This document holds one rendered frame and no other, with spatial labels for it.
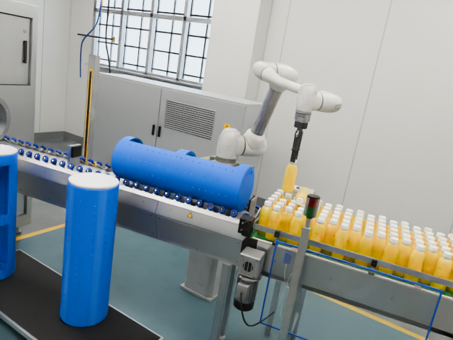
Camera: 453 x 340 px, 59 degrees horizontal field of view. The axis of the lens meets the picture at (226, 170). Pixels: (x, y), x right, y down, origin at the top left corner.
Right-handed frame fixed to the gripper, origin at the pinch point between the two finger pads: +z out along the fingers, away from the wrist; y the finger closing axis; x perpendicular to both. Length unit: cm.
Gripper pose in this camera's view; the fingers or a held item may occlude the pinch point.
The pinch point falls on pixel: (294, 156)
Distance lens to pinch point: 235.9
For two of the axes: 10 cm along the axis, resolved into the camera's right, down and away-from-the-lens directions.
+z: -1.6, 9.5, 2.6
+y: -3.7, 1.8, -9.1
